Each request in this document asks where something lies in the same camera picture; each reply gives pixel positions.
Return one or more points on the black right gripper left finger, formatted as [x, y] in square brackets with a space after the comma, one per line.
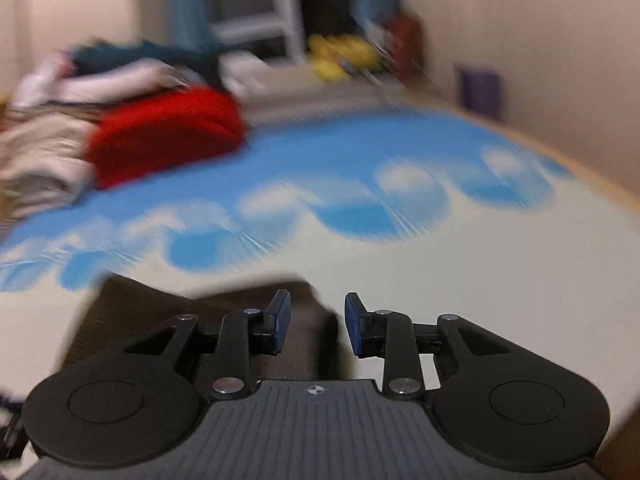
[143, 397]

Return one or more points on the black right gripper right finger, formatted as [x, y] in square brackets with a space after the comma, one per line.
[493, 400]

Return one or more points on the dark brown corduroy pants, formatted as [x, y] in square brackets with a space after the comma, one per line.
[124, 308]

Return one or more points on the white blue patterned bed sheet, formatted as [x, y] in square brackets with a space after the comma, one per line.
[420, 212]

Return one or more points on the pile of folded clothes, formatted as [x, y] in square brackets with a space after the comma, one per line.
[50, 116]

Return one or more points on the red knitted garment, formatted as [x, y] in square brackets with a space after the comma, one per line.
[164, 131]

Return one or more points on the purple box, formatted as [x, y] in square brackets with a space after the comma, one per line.
[480, 90]

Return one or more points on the red patterned plush toy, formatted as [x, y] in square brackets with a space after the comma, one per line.
[406, 45]

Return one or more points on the yellow plush toy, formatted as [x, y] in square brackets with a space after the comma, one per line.
[336, 58]

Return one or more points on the white shelf ladder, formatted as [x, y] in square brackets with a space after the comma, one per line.
[254, 21]

